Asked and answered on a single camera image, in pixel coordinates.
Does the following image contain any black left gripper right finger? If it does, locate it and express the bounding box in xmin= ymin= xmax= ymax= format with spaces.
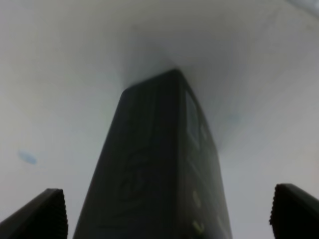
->
xmin=269 ymin=184 xmax=319 ymax=239

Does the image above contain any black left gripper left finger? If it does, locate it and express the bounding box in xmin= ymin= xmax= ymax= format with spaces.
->
xmin=0 ymin=189 xmax=68 ymax=239

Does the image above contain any black rectangular bottle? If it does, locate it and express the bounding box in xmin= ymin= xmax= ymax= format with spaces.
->
xmin=74 ymin=70 xmax=232 ymax=239

